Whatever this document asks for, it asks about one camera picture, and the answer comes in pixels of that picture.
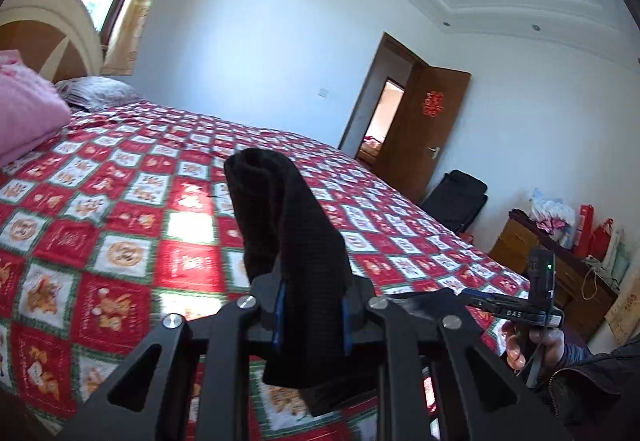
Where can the cream wooden headboard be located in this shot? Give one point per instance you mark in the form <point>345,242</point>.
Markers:
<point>55,38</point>

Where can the right hand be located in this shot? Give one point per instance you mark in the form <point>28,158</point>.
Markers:
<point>521,343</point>

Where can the black pants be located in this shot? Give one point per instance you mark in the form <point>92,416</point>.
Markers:
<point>284,229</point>

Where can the striped grey pillow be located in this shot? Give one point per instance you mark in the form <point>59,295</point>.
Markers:
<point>96,93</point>

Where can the pink folded blanket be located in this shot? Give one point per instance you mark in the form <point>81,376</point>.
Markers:
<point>31,109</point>

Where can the right yellow curtain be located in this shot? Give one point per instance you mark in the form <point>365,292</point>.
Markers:
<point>121,35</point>

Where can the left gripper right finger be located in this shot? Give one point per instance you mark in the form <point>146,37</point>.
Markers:
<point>428,407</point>

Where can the brown wooden door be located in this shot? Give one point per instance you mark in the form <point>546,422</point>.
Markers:
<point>411,148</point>

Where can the red patchwork bedspread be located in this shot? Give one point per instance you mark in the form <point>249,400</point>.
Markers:
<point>124,216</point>

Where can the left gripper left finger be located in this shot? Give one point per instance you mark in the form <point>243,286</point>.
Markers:
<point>185,377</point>

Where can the pile of items on dresser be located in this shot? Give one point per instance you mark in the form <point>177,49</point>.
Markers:
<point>576,231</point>

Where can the right forearm dark sleeve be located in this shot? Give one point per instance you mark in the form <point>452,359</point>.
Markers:
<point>595,396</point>

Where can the wooden dresser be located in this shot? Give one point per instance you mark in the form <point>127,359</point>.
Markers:
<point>579,292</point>

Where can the red double happiness sticker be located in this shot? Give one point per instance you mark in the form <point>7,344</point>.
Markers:
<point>433,104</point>

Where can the black folding chair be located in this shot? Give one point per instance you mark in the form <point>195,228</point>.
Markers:
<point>456,201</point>

